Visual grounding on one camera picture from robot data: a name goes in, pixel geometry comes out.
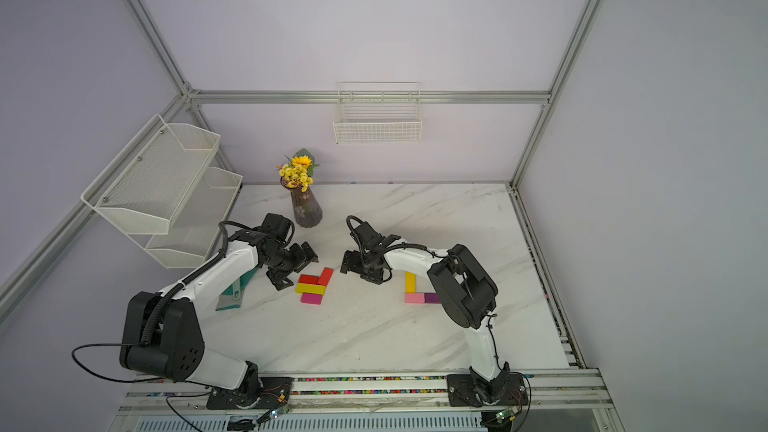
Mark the white wire wall basket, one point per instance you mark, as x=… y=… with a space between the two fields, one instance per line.
x=377 y=123

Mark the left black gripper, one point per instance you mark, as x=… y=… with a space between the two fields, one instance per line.
x=300 y=256

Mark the red block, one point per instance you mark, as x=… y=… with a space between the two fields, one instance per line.
x=325 y=277
x=309 y=279

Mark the pink block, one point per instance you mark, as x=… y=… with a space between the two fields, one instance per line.
x=415 y=298

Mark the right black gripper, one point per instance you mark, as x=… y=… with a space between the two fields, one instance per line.
x=351 y=263

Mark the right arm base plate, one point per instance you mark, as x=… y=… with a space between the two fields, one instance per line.
x=474 y=391

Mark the dark glass vase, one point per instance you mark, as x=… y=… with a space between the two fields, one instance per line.
x=307 y=210

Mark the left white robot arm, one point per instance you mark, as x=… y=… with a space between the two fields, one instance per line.
x=162 y=336

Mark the aluminium frame back bar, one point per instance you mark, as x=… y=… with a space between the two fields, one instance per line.
x=401 y=96

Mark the yellow block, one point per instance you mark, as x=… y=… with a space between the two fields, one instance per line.
x=410 y=283
x=306 y=288

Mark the purple block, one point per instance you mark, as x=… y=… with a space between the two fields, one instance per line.
x=431 y=298

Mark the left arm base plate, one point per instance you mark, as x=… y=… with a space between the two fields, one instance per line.
x=269 y=393

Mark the white two-tier mesh shelf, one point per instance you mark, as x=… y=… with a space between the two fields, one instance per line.
x=166 y=194

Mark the yellow flower bouquet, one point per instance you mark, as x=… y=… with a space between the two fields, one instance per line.
x=297 y=173

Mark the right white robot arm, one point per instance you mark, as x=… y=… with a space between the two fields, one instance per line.
x=464 y=289

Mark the magenta block in pile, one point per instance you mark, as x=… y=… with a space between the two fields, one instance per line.
x=311 y=298

